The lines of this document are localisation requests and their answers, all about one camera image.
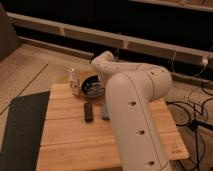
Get dark ceramic bowl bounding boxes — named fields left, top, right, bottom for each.
left=81, top=75, right=105, bottom=98

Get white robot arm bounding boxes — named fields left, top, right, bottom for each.
left=91, top=51, right=172, bottom=171

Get black rectangular block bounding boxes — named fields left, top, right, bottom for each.
left=84, top=102, right=93, bottom=122

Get blue grey sponge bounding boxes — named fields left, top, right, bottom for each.
left=101, top=103, right=110, bottom=120

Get small clear bottle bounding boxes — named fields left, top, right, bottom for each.
left=68, top=68, right=80, bottom=95

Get dark grey floor mat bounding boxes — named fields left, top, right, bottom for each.
left=0, top=91, right=50, bottom=171

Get white shelf rail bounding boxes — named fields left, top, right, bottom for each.
left=7, top=12, right=213, bottom=62

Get black floor cables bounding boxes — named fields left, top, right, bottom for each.
left=165, top=81, right=213, bottom=171

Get white wall plug cable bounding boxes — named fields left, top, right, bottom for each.
left=170, top=46, right=213, bottom=79

